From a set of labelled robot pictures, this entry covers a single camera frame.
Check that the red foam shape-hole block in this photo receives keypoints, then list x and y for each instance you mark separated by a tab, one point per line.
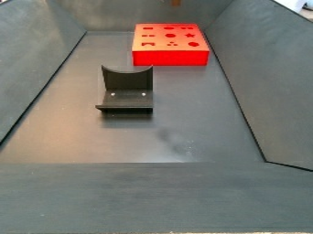
168	45

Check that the dark grey cradle fixture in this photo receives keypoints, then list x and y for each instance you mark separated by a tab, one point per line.
128	90

